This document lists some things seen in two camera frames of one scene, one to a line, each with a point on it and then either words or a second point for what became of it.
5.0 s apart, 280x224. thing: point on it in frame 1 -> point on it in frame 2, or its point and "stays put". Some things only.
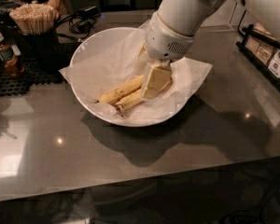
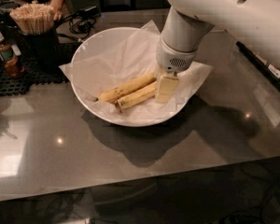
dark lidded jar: x=0 y=16 stays put
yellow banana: x=133 y=98 stays put
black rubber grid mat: x=3 y=85 stays put
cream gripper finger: x=158 y=77 -> x=166 y=89
